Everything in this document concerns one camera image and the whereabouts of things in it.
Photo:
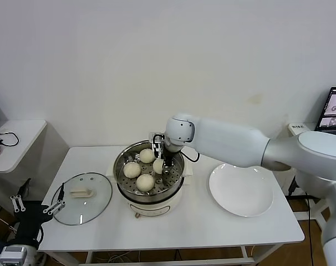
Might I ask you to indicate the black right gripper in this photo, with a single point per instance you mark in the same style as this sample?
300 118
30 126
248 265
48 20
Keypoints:
170 152

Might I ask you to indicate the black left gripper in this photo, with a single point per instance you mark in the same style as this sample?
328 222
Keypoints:
29 221

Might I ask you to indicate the white steamed baozi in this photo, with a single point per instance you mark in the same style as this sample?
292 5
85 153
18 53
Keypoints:
132 169
146 156
158 166
145 182

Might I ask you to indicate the round glass pot lid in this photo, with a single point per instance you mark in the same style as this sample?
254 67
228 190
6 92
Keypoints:
82 210

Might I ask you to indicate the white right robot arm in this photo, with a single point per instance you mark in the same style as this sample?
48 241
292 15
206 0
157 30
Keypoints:
226 141

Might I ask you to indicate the perforated steel steamer basket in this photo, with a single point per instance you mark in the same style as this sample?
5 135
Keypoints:
173 180

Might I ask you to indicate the cream electric cooker pot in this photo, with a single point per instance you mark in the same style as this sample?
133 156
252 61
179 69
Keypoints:
151 206

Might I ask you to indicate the white side table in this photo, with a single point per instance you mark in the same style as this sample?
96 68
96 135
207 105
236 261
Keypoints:
15 147
309 128

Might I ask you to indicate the round white plate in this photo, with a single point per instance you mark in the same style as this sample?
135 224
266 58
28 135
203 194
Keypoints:
240 191

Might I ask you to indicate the grey open laptop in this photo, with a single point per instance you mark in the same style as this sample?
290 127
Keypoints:
334 110

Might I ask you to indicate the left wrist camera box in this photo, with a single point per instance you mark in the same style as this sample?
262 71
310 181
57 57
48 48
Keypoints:
14 254

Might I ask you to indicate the white table frame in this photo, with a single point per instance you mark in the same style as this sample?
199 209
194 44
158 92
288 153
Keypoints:
198 261

